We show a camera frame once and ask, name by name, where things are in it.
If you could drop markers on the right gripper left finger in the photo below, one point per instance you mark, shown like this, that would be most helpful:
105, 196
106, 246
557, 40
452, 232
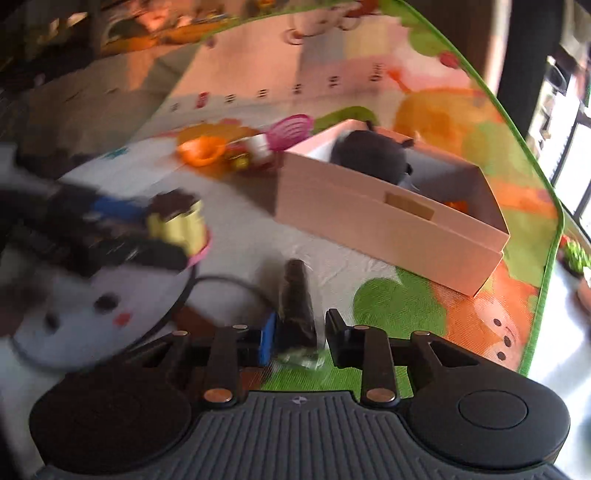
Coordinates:
234, 348

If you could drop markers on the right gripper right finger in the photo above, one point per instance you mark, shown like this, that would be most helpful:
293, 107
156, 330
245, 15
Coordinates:
368, 350

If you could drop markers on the yellow toy cup chocolate top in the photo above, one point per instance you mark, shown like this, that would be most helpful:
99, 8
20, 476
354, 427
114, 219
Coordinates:
175, 217

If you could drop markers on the pink cardboard box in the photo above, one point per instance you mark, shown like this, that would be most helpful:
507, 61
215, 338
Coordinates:
409, 228

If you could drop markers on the orange toy pumpkin bowl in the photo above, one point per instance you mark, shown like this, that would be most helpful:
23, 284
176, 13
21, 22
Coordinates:
202, 151

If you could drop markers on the orange toy pumpkin half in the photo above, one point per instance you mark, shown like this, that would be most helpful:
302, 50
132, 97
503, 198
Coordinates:
458, 205

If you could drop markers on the black plush toy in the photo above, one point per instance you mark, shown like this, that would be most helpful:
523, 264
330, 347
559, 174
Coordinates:
372, 154

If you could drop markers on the pink toy strainer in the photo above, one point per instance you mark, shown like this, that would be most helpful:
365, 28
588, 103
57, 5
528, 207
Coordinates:
290, 131

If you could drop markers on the colourful children play mat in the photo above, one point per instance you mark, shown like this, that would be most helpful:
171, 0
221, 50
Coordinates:
386, 65

